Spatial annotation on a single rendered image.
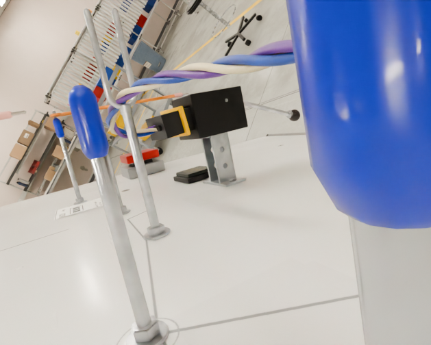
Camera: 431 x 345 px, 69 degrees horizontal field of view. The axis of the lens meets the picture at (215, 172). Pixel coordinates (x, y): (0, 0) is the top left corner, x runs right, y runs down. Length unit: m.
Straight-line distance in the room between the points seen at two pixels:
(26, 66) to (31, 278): 8.60
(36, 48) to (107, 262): 8.79
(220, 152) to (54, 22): 8.99
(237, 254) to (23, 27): 9.01
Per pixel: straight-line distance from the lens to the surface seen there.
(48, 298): 0.18
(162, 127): 0.28
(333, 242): 0.16
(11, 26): 9.11
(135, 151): 0.20
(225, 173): 0.31
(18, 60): 8.83
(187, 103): 0.29
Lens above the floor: 1.22
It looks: 27 degrees down
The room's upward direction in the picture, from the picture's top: 62 degrees counter-clockwise
